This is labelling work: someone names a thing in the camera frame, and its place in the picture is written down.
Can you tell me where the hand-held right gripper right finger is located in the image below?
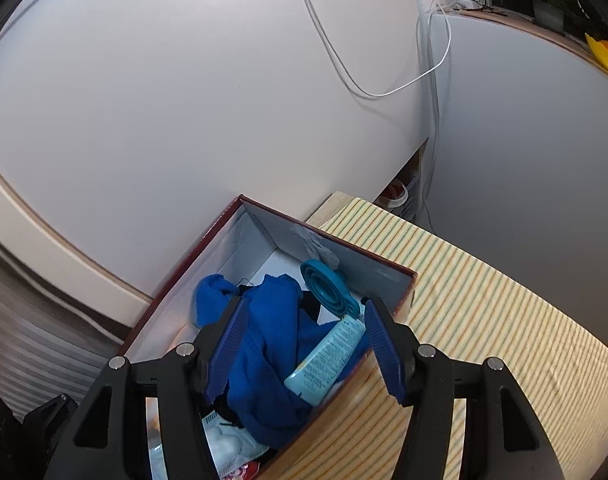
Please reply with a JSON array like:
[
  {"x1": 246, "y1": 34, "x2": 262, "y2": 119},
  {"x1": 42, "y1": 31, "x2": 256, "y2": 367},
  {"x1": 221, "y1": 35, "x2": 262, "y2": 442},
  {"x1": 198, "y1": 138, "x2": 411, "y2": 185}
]
[{"x1": 365, "y1": 297, "x2": 567, "y2": 480}]

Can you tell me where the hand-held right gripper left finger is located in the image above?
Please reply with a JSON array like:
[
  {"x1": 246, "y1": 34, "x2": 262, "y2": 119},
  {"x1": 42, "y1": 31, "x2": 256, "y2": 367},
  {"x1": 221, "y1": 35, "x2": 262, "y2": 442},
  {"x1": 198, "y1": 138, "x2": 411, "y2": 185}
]
[{"x1": 44, "y1": 299, "x2": 250, "y2": 480}]

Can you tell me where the blue cloth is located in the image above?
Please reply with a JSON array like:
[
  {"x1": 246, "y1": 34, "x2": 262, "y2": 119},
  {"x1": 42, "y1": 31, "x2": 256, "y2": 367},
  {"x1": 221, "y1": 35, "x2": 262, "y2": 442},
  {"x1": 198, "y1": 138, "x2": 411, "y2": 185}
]
[{"x1": 193, "y1": 272, "x2": 372, "y2": 448}]

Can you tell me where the light blue tube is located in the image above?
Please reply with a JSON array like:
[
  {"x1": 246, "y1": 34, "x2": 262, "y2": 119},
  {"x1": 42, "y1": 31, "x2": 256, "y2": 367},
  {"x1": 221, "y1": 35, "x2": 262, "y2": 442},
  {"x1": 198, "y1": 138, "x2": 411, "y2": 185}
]
[{"x1": 284, "y1": 316, "x2": 367, "y2": 405}]

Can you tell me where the white labelled package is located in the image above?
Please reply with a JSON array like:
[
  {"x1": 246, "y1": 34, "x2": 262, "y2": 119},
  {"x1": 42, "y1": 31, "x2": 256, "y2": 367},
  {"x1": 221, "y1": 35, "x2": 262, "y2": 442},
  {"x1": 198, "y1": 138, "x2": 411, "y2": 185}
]
[{"x1": 201, "y1": 410, "x2": 270, "y2": 476}]

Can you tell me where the teal collapsible funnel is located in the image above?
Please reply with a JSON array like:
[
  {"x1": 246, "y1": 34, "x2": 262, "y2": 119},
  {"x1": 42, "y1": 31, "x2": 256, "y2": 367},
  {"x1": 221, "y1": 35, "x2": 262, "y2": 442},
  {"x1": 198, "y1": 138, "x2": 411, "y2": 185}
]
[{"x1": 300, "y1": 259, "x2": 361, "y2": 320}]

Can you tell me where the red-brown cardboard box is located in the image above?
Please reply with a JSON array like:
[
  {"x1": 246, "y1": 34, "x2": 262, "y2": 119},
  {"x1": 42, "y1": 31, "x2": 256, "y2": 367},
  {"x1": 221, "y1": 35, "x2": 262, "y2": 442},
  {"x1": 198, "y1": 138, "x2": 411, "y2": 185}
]
[{"x1": 119, "y1": 194, "x2": 417, "y2": 480}]

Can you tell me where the red and white packet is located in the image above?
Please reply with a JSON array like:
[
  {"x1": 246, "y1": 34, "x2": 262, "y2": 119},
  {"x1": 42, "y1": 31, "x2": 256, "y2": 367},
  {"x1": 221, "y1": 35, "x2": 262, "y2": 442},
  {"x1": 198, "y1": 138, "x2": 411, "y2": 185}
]
[{"x1": 218, "y1": 461, "x2": 261, "y2": 480}]

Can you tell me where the white ribbed radiator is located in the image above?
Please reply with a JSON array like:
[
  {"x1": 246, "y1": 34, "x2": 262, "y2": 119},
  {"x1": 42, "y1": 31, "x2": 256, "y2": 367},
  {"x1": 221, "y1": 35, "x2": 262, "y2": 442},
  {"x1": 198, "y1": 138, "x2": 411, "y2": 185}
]
[{"x1": 0, "y1": 230, "x2": 135, "y2": 421}]

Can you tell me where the striped yellow tablecloth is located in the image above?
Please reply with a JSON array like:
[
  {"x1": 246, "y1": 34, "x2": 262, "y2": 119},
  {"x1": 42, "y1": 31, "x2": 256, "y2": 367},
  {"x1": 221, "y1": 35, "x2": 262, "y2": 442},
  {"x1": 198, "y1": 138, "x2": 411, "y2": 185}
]
[{"x1": 279, "y1": 197, "x2": 608, "y2": 480}]

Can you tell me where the white corner conduit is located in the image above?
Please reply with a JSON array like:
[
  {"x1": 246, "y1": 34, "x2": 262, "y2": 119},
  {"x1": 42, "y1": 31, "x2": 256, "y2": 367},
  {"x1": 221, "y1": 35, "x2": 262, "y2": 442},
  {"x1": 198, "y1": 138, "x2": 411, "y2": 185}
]
[{"x1": 404, "y1": 0, "x2": 440, "y2": 226}]

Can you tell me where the yellow plastic object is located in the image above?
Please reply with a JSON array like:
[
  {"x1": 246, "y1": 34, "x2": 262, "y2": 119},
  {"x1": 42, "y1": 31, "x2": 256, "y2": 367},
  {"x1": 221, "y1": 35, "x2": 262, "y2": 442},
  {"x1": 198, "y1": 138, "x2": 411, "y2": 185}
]
[{"x1": 584, "y1": 32, "x2": 608, "y2": 86}]

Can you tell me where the grey plant pot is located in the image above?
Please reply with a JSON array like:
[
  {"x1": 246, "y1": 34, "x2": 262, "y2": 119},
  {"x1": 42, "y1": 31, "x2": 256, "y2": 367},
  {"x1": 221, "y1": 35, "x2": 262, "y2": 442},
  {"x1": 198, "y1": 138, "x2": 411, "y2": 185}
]
[{"x1": 531, "y1": 0, "x2": 566, "y2": 30}]

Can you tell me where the white wall cable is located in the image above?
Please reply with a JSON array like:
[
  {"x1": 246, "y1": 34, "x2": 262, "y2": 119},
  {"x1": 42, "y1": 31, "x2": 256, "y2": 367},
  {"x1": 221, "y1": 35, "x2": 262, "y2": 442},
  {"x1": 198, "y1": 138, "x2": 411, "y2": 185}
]
[{"x1": 284, "y1": 0, "x2": 452, "y2": 97}]

